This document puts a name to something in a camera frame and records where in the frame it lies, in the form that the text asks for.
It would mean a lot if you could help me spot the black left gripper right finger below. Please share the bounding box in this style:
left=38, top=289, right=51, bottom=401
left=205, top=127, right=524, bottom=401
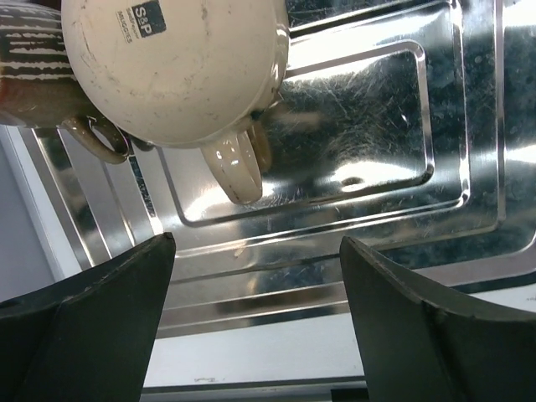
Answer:
left=339, top=237, right=535, bottom=401

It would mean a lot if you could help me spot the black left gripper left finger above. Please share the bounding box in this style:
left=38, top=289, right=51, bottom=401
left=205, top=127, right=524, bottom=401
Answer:
left=1, top=233, right=175, bottom=401

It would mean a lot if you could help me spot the brown small mug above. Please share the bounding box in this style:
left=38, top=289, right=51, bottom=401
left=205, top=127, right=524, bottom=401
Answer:
left=1, top=1, right=129, bottom=164

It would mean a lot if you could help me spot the beige round mug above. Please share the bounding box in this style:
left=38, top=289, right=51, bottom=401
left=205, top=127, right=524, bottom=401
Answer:
left=61, top=1, right=290, bottom=204

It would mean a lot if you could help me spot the metal tray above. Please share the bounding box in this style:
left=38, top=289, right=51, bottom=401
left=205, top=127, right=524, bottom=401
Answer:
left=9, top=1, right=535, bottom=338

